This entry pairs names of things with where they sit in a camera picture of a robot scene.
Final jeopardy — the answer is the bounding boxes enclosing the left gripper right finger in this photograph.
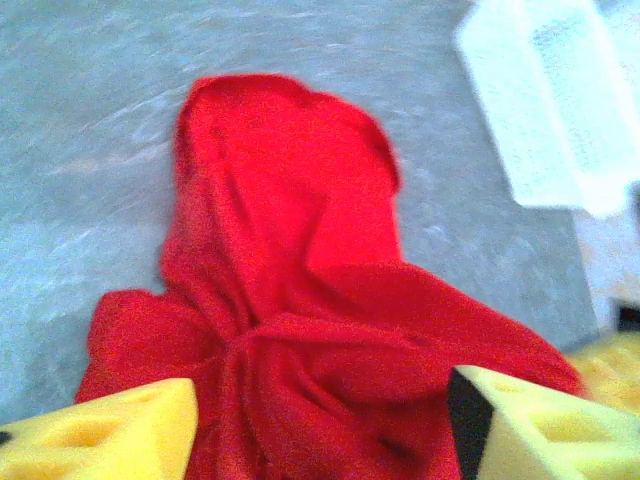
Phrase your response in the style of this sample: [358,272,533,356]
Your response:
[446,364,640,480]

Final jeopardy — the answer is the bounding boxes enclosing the red t-shirt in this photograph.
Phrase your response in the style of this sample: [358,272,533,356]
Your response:
[73,72,594,480]

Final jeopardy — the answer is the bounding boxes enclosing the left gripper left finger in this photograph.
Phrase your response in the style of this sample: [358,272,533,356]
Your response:
[0,377,200,480]

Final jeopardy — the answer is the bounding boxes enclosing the white plastic mesh basket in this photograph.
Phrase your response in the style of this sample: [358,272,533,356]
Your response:
[452,0,640,220]

